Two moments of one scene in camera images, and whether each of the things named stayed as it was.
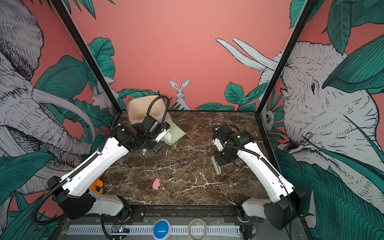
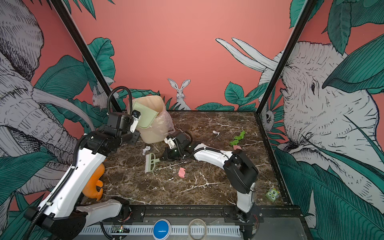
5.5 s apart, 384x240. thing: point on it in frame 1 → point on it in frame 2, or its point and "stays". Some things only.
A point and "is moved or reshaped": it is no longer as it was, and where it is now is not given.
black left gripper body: x=153 y=146 → x=130 y=137
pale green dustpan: x=176 y=134 is moved or reshaped
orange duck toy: x=98 y=183 stays
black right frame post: x=286 y=56 stays
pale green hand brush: x=217 y=168 → x=150 y=161
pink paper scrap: x=156 y=184 → x=181 y=172
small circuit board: x=120 y=229 stays
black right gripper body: x=224 y=157 → x=175 y=154
